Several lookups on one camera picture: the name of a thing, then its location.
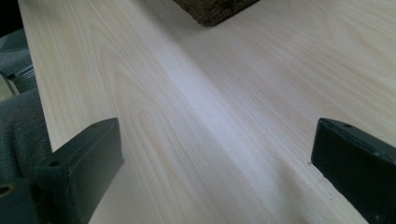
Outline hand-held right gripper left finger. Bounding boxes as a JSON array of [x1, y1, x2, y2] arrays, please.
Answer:
[[34, 117, 125, 224]]

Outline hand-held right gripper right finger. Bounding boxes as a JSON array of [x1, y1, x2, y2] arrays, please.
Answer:
[[310, 117, 396, 224]]

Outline grey trousers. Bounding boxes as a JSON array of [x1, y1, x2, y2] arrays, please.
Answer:
[[0, 27, 53, 181]]

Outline dark brown rough block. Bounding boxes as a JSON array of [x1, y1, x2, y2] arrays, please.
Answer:
[[173, 0, 260, 27]]

